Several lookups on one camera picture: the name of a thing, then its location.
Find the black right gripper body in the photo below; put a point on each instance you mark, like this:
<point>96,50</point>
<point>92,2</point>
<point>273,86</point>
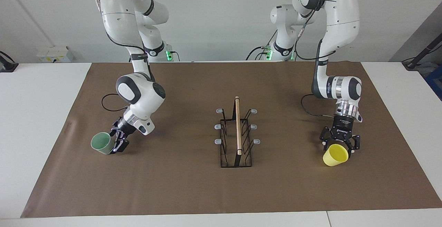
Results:
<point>126,127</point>

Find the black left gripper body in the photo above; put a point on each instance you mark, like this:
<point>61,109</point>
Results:
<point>342,127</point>

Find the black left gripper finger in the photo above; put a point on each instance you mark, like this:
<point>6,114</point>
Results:
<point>326,137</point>
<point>355,144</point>

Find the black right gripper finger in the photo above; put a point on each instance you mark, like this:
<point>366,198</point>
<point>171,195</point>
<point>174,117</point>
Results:
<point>115,128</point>
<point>121,145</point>

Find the yellow plastic cup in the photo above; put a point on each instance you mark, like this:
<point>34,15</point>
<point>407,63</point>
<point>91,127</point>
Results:
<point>334,155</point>

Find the pale green plastic cup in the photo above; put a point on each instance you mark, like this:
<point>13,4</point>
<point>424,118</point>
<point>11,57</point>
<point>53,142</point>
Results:
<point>101,143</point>

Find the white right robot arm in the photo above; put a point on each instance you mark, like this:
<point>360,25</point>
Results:
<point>119,13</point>

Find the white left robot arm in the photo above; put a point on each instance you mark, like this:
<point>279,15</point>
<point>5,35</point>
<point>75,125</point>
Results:
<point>340,16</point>

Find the brown paper table mat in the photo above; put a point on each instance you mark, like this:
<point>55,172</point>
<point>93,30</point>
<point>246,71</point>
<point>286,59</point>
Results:
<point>172,185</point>

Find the white power socket box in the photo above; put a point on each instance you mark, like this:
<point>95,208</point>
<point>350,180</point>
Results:
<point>55,54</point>

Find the blue crate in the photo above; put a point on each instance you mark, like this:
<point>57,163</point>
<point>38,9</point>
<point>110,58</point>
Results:
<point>435,84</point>

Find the black stand pole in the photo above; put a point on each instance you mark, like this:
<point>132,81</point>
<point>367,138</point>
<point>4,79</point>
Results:
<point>423,52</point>

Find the black table clamp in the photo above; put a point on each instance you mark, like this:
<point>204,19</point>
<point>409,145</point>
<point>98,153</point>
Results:
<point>8,66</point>

